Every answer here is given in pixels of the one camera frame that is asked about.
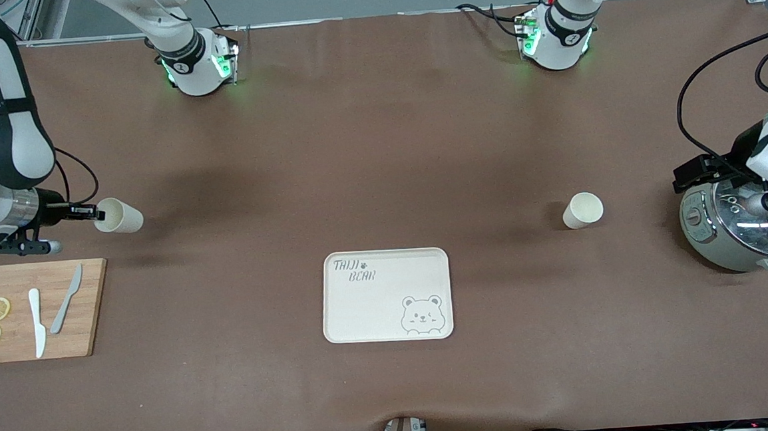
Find aluminium table edge rail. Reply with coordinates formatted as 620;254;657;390
17;2;560;47

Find cream tray with bear print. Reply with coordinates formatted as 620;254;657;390
318;245;455;347

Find white IKEA cup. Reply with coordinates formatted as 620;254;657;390
561;191;606;231
92;196;146;236

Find grey pot with glass lid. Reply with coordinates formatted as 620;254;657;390
677;176;768;283

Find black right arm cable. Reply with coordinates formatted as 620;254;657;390
52;144;100;208

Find black right base cable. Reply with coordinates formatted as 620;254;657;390
194;0;240;35

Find white plastic knife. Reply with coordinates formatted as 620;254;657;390
27;287;49;360

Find grey plastic knife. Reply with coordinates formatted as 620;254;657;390
46;263;88;335

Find bamboo cutting board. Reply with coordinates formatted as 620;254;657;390
0;258;113;364

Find glass pot lid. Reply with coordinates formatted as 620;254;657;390
710;176;768;264

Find brown table mat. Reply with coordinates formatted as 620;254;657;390
0;0;768;431

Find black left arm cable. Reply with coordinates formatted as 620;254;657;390
672;27;768;166

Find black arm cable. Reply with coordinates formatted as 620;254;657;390
672;27;768;166
52;144;100;208

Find black left base cables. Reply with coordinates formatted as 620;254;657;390
456;0;530;44

